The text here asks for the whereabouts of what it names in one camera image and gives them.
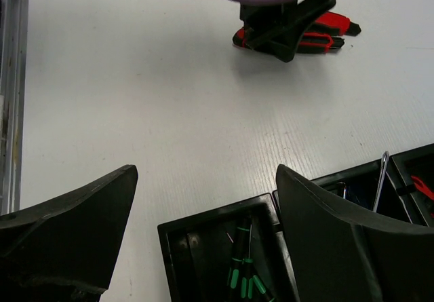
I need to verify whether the blue handled screwdriver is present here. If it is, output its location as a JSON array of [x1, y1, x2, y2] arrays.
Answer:
[[372, 151, 390, 212]]

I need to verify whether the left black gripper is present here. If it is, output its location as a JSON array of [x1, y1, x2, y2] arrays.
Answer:
[[240, 0, 336, 63]]

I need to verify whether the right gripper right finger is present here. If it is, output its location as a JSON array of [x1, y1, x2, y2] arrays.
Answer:
[[276, 165, 433, 301]]

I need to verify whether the black three-compartment tray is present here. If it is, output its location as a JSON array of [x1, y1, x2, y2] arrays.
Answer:
[[158, 145, 433, 301]]

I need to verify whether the red black cutter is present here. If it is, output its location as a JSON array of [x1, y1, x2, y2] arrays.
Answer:
[[411, 175, 434, 201]]

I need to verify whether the green black precision screwdriver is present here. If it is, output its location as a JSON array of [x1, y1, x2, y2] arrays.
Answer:
[[226, 216, 252, 301]]

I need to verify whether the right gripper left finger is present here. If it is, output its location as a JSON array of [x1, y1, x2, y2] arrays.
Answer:
[[1, 165, 138, 301]]

